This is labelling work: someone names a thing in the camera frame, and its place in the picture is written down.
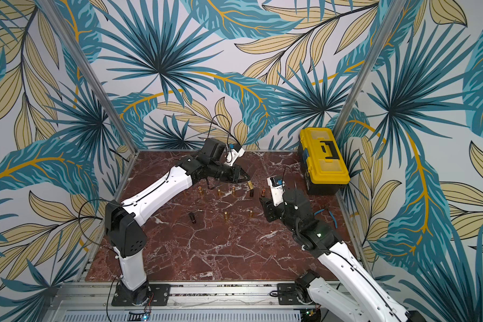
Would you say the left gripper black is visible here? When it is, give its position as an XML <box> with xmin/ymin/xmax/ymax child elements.
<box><xmin>210</xmin><ymin>160</ymin><xmax>253</xmax><ymax>184</ymax></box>

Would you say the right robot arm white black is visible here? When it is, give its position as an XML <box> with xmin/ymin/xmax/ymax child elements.
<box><xmin>260</xmin><ymin>187</ymin><xmax>425</xmax><ymax>321</ymax></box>

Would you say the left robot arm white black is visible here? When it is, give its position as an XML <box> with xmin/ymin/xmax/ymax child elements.
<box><xmin>104</xmin><ymin>138</ymin><xmax>250</xmax><ymax>306</ymax></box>

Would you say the black lipstick lying left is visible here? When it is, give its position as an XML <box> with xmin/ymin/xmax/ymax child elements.
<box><xmin>189</xmin><ymin>212</ymin><xmax>197</xmax><ymax>224</ymax></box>

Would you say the yellow black toolbox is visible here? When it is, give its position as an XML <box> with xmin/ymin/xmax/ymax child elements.
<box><xmin>298</xmin><ymin>127</ymin><xmax>350</xmax><ymax>195</ymax></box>

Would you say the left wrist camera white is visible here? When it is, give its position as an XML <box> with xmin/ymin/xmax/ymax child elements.
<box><xmin>225</xmin><ymin>144</ymin><xmax>245</xmax><ymax>166</ymax></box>

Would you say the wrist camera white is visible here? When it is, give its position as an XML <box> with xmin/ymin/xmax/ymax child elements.
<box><xmin>225</xmin><ymin>144</ymin><xmax>245</xmax><ymax>166</ymax></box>
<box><xmin>267</xmin><ymin>175</ymin><xmax>284</xmax><ymax>207</ymax></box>

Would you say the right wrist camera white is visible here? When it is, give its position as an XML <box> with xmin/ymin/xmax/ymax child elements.
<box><xmin>267</xmin><ymin>175</ymin><xmax>284</xmax><ymax>207</ymax></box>

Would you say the blue cable by toolbox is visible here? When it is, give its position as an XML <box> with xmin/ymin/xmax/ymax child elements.
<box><xmin>313</xmin><ymin>208</ymin><xmax>339</xmax><ymax>226</ymax></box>

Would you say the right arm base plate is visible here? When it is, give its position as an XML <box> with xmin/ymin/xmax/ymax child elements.
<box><xmin>269</xmin><ymin>283</ymin><xmax>313</xmax><ymax>305</ymax></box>

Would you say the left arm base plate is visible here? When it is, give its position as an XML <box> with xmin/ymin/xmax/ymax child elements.
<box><xmin>111</xmin><ymin>282</ymin><xmax>170</xmax><ymax>307</ymax></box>

